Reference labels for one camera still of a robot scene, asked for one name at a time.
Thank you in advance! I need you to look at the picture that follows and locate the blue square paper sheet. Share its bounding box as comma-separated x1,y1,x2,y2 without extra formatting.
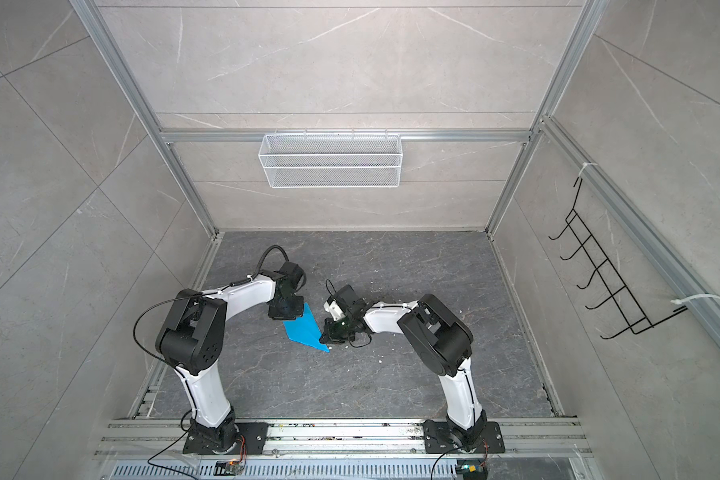
283,303,330,352

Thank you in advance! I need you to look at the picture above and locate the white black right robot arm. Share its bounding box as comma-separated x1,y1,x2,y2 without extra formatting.
320,281,484,434

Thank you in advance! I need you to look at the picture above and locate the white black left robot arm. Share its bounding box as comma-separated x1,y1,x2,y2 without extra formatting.
155,261,306,429

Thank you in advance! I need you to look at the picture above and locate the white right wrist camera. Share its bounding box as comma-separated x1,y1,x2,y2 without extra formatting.
323,299,346,322

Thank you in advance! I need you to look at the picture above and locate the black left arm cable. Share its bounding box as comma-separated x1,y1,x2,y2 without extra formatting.
133,244,289,480

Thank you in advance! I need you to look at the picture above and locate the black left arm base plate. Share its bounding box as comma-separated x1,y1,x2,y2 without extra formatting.
182,422,269,455

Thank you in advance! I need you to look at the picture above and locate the white wire mesh basket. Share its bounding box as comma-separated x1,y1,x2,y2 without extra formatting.
258,133,404,189

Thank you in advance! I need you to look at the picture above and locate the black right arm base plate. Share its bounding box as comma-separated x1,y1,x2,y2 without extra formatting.
421,418,506,454

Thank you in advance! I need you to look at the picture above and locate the aluminium front rail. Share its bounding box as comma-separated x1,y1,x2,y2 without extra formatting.
94,418,593,459

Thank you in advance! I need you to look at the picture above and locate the black wire hook rack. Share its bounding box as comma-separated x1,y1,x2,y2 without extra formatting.
548,178,689,341

